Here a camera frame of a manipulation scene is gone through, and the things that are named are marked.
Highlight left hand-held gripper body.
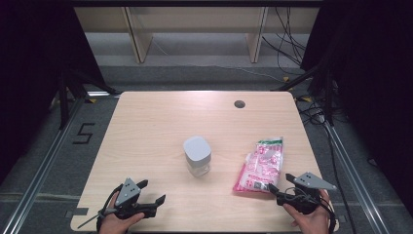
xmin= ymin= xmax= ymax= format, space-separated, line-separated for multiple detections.
xmin=108 ymin=177 xmax=158 ymax=219

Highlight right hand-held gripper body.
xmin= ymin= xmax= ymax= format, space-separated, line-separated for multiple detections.
xmin=276 ymin=172 xmax=338 ymax=215

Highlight pink and white plastic bag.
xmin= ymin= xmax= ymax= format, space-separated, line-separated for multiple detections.
xmin=232 ymin=136 xmax=284 ymax=194

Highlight clear jar with white lid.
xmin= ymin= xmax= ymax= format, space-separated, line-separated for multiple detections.
xmin=182 ymin=136 xmax=212 ymax=178

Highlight person's right hand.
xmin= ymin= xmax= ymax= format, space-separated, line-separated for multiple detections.
xmin=282 ymin=188 xmax=333 ymax=234

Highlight person's left hand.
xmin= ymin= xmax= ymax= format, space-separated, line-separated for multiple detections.
xmin=98 ymin=191 xmax=146 ymax=234

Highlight black metal stand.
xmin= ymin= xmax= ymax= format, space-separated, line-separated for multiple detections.
xmin=57 ymin=67 xmax=120 ymax=131
xmin=272 ymin=61 xmax=336 ymax=127

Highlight black curtain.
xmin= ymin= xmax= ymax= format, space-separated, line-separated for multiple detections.
xmin=0 ymin=0 xmax=108 ymax=184
xmin=300 ymin=0 xmax=413 ymax=209

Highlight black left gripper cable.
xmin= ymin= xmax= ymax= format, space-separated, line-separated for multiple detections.
xmin=96 ymin=184 xmax=124 ymax=232

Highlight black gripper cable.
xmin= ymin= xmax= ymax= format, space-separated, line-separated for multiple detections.
xmin=96 ymin=184 xmax=124 ymax=232
xmin=282 ymin=186 xmax=337 ymax=234

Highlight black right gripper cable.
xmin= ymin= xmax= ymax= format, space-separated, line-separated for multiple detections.
xmin=282 ymin=186 xmax=337 ymax=234

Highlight black floor cables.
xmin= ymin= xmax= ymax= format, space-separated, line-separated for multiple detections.
xmin=297 ymin=97 xmax=358 ymax=234

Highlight grey cord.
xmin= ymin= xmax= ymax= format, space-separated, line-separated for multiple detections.
xmin=77 ymin=208 xmax=115 ymax=230

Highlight aluminium floor rail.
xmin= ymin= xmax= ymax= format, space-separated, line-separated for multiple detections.
xmin=0 ymin=91 xmax=111 ymax=234
xmin=323 ymin=121 xmax=391 ymax=234

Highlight hanging black cable bundle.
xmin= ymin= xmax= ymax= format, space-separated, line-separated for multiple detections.
xmin=261 ymin=7 xmax=309 ymax=76

